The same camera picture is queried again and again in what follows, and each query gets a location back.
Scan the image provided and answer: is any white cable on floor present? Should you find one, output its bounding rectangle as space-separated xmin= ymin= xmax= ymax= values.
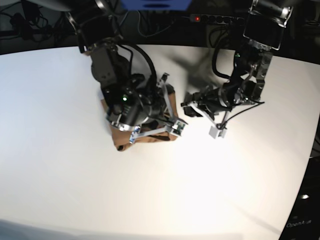
xmin=109 ymin=0 xmax=176 ymax=38

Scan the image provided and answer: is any brown T-shirt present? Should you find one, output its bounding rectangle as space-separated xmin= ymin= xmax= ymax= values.
xmin=99 ymin=84 xmax=180 ymax=153

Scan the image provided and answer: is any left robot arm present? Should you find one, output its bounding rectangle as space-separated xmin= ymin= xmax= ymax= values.
xmin=181 ymin=0 xmax=298 ymax=139

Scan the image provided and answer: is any blue plastic object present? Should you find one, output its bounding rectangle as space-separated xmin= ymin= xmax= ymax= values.
xmin=121 ymin=0 xmax=192 ymax=11

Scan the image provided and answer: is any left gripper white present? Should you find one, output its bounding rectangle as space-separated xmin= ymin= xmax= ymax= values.
xmin=180 ymin=85 xmax=228 ymax=139

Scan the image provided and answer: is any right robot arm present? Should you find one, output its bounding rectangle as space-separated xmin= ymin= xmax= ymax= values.
xmin=47 ymin=0 xmax=186 ymax=149

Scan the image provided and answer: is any black OpenArm box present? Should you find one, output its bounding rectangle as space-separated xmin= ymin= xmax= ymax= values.
xmin=279 ymin=157 xmax=320 ymax=240

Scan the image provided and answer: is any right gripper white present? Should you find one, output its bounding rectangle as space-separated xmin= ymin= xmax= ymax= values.
xmin=129 ymin=73 xmax=187 ymax=144

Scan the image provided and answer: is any power strip with red light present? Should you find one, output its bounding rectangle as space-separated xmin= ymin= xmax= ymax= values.
xmin=189 ymin=14 xmax=245 ymax=26

